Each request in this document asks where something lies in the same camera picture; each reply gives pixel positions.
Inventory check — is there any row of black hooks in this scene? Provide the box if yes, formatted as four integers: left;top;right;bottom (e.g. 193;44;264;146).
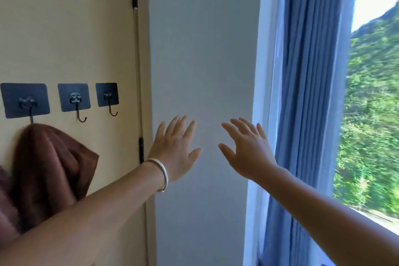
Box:
0;82;120;123

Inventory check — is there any silver bracelet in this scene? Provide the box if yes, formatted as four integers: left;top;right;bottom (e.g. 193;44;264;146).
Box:
143;158;169;193

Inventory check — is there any person's right hand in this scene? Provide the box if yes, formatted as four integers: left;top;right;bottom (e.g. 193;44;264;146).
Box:
218;118;278;184

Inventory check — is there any person's left forearm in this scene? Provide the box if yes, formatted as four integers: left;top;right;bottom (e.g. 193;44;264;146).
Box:
0;161;169;266

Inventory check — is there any brown towel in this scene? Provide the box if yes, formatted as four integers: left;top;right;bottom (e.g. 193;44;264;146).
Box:
9;123;100;232
0;166;20;244

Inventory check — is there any person's left hand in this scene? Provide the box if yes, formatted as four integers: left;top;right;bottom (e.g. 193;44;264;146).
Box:
147;115;202;182

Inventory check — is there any blue grey curtain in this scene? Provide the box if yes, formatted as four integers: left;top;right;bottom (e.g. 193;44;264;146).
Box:
261;0;350;266

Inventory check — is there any white sheer curtain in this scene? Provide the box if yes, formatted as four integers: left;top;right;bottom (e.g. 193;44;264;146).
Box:
315;0;361;201

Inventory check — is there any dark framed window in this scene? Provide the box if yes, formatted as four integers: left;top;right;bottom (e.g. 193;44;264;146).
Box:
333;0;399;235

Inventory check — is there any person's right forearm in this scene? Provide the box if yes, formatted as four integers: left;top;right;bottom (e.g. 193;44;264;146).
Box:
259;166;399;266

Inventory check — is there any beige door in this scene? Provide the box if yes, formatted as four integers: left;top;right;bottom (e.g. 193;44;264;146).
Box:
135;0;158;266
0;0;141;266

